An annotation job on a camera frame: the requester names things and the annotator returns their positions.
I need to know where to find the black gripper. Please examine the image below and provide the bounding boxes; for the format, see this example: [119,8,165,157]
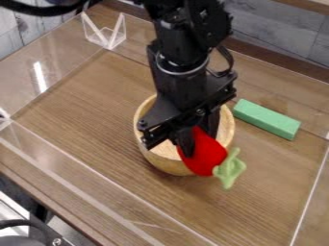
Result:
[137,45,238,158]

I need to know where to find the red plush strawberry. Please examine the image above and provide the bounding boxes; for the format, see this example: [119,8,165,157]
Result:
[176,125,247,190]

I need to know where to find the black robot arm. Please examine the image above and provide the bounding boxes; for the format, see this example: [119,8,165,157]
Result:
[129,0,238,158]

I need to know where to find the wooden bowl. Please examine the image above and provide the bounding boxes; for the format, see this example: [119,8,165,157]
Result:
[132,95,235,176]

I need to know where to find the green rectangular block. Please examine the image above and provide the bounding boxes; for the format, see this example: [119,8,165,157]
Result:
[232,99,301,140]

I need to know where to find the clear acrylic tray walls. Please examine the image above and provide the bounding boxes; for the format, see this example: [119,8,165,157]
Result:
[0,15,329,246]

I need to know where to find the clear acrylic corner bracket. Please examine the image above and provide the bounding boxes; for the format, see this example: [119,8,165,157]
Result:
[81,12,125,50]

